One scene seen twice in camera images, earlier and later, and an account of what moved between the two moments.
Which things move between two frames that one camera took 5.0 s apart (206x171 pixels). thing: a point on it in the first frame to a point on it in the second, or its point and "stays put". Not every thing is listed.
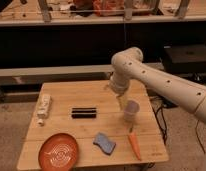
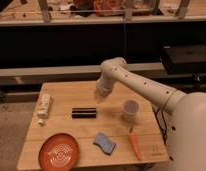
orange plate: (58, 152) stays put
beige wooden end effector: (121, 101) to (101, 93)
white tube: (43, 109) stays put
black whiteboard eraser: (83, 112) stays put
